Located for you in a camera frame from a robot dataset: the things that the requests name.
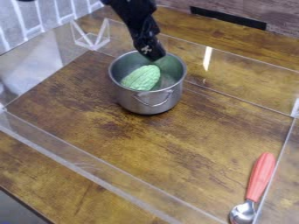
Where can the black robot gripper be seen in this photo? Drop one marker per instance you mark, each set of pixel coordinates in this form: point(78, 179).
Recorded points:
point(136, 14)

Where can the green bumpy gourd toy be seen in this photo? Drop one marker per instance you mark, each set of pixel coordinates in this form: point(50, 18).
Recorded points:
point(142, 78)

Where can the silver metal pot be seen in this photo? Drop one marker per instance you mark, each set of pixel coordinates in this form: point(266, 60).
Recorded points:
point(164, 95)

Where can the clear acrylic tray barrier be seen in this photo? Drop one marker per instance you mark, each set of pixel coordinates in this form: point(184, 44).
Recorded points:
point(90, 164)

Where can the black wall slot strip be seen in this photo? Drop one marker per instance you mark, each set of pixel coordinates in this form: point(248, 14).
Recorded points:
point(228, 18)

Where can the red handled metal spoon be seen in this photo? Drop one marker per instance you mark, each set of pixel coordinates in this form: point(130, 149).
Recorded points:
point(242, 213)

